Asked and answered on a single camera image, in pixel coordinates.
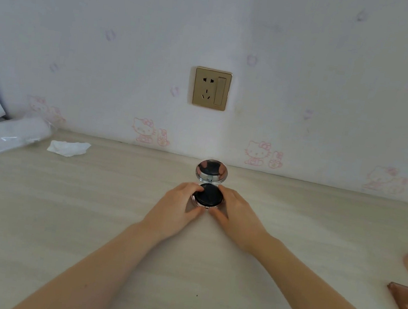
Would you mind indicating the clear plastic pack white pads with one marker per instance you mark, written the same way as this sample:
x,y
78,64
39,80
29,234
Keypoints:
x,y
4,135

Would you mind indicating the person's left hand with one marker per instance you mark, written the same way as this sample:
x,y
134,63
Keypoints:
x,y
169,210

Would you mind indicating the person's left thumb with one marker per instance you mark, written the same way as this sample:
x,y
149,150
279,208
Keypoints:
x,y
194,217

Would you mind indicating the person's left forearm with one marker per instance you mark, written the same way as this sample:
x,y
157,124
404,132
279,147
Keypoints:
x,y
96,277

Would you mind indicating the person's right thumb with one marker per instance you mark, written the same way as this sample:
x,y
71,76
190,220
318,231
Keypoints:
x,y
218,218

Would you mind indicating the crumpled white tissue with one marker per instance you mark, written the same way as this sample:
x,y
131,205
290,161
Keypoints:
x,y
68,147

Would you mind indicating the person's right hand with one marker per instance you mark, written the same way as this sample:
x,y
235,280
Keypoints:
x,y
242,220

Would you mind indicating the round black mirror compact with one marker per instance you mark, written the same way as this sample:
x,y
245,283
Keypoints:
x,y
209,194

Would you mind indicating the person's right forearm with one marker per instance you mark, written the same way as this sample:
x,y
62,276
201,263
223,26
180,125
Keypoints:
x,y
318,308

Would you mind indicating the gold wall socket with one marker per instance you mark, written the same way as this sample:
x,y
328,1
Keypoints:
x,y
211,88

